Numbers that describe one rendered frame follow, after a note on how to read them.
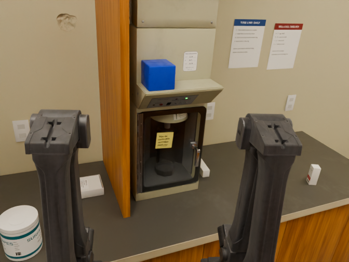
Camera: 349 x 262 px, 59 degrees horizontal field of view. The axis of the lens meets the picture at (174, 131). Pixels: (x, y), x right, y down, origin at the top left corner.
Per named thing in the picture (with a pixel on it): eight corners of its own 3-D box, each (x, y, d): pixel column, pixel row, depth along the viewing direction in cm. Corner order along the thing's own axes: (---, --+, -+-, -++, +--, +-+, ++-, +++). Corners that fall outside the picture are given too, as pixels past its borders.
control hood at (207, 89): (135, 107, 122) (135, 82, 118) (208, 100, 134) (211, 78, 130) (144, 118, 113) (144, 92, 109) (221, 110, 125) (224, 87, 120)
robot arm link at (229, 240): (245, 123, 63) (296, 124, 64) (238, 113, 68) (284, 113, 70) (219, 270, 82) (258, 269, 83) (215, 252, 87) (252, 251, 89)
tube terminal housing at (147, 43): (122, 172, 164) (120, 18, 130) (178, 162, 175) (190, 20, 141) (135, 201, 143) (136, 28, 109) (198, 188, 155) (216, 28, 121)
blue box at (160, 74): (141, 83, 118) (141, 59, 114) (165, 81, 122) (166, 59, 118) (148, 91, 110) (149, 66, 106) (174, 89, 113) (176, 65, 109)
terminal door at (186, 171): (137, 193, 141) (138, 112, 123) (198, 181, 152) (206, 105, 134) (138, 194, 140) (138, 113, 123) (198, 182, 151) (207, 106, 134)
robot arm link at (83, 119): (26, 120, 59) (84, 121, 60) (36, 108, 64) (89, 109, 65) (52, 276, 78) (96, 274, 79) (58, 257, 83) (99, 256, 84)
